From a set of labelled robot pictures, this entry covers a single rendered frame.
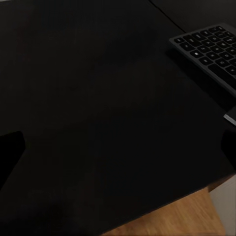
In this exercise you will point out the desktop computer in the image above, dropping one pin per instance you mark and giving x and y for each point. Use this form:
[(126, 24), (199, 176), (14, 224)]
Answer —
[(224, 199)]

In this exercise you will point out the keyboard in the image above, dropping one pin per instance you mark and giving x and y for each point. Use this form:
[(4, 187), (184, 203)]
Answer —
[(213, 50)]

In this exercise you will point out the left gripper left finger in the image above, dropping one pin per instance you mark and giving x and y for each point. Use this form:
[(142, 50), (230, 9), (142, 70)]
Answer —
[(12, 146)]

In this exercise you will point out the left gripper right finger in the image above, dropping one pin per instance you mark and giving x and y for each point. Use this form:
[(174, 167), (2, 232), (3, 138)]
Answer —
[(228, 146)]

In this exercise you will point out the notebook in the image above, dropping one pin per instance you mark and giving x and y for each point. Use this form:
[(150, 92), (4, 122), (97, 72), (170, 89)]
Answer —
[(231, 116)]

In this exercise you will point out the desk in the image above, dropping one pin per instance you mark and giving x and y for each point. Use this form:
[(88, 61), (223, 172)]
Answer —
[(117, 123)]

